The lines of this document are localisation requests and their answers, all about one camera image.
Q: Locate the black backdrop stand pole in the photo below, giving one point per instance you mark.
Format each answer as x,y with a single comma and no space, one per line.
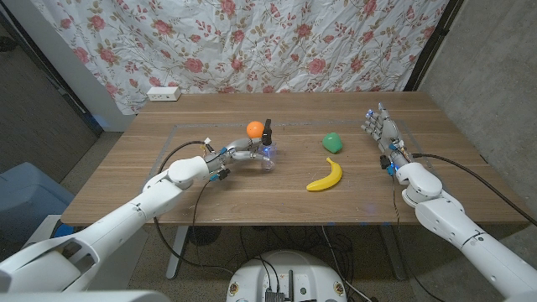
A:
432,44

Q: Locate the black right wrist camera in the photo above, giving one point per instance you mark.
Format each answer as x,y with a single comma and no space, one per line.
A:
384,161

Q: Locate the blue plastic bin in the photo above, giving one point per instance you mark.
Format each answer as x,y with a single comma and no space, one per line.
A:
29,197

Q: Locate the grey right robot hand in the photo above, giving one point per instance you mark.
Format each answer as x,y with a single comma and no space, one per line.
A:
386,130

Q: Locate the white power strip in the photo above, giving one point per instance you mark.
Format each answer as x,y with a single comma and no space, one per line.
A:
163,94

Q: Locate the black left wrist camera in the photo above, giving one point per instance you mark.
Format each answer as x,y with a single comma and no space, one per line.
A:
224,172

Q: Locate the orange toy ball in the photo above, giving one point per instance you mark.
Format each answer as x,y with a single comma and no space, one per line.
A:
254,129

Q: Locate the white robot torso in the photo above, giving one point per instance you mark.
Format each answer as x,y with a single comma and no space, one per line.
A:
84,297

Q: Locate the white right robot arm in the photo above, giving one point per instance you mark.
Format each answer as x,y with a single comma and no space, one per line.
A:
461,226

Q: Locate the yellow toy banana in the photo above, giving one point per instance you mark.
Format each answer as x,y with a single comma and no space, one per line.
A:
331,178

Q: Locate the clear spray bottle black cap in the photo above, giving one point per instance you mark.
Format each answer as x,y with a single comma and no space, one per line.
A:
267,134

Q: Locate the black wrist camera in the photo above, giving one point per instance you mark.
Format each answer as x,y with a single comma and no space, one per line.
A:
384,161
224,172

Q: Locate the black round disc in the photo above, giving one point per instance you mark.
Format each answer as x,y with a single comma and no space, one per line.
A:
204,235

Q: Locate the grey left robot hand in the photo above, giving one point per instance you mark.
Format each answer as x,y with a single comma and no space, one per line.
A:
241,147

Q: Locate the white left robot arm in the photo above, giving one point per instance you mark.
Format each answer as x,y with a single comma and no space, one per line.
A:
126,218

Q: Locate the white stand with blue pads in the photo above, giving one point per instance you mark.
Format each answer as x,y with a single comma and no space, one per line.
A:
42,228

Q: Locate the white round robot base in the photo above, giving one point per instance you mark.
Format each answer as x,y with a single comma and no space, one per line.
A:
289,281

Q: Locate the white table leg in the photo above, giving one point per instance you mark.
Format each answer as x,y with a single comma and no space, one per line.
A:
176,251
394,256

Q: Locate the floral curtain backdrop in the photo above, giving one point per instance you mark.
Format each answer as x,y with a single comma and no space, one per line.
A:
251,42

